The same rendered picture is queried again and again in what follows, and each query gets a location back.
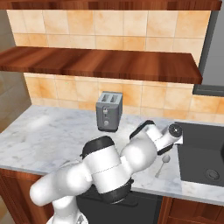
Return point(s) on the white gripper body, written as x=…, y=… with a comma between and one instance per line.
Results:
x=180, y=140

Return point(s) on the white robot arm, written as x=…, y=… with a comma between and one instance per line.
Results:
x=105, y=169

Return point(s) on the dark grey sink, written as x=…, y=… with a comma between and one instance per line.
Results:
x=201, y=154

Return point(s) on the brown wooden cabinet door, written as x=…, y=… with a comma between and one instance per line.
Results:
x=195, y=214

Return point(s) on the brown wooden cabinet run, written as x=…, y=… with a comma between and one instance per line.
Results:
x=17, y=192

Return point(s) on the silver spoon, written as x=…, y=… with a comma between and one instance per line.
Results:
x=165, y=159

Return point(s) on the grey toaster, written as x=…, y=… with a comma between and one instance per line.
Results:
x=108, y=115

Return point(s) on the black dishwasher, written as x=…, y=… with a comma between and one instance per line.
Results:
x=145, y=214

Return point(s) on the long brown wooden shelf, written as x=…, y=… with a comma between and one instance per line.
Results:
x=116, y=4
x=110, y=62

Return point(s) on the dark grey window frame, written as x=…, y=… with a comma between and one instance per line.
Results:
x=212, y=58

